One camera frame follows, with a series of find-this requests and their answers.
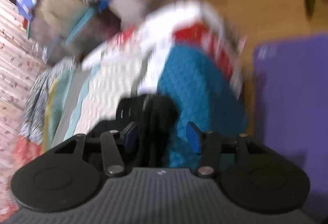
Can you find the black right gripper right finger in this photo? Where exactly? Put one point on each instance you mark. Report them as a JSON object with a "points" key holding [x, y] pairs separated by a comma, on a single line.
{"points": [[217, 153]]}

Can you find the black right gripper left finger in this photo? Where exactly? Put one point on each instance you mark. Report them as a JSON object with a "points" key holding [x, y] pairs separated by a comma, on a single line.
{"points": [[111, 146]]}

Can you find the black pants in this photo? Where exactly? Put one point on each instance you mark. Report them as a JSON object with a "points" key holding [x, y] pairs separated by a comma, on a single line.
{"points": [[155, 117]]}

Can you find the teal checkered blanket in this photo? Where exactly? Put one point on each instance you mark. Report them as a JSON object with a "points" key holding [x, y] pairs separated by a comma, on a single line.
{"points": [[203, 96]]}

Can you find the white teal patterned bedsheet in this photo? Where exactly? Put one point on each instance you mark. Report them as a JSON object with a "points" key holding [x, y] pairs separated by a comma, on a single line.
{"points": [[97, 99]]}

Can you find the red floral patchwork quilt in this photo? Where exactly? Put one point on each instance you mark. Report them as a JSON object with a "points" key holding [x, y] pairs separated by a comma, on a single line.
{"points": [[29, 140]]}

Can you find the purple mat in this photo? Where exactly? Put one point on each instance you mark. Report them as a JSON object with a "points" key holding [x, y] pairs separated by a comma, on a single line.
{"points": [[291, 109]]}

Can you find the white red floral blanket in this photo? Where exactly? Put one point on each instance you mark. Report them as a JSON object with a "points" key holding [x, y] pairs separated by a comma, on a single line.
{"points": [[193, 23]]}

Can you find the beige leaf print curtain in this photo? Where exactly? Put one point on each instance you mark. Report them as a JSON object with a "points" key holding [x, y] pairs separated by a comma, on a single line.
{"points": [[19, 70]]}

